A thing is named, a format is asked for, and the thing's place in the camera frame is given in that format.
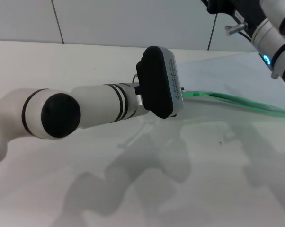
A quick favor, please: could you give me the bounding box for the dark right wrist cable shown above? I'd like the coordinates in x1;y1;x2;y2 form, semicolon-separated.
238;30;254;43

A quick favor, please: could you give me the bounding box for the white paper stack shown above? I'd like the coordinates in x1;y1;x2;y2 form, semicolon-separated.
187;53;285;111

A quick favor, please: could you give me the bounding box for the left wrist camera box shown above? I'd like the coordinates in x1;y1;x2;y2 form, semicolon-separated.
135;45;185;119

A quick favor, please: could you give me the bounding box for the silver right mount bolt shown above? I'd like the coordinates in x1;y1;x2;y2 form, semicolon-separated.
224;22;249;36

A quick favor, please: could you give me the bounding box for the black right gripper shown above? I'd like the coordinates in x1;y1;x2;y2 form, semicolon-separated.
200;0;264;30

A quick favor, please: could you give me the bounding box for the clear green-zipper document bag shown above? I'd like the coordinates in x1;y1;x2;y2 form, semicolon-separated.
179;51;285;119

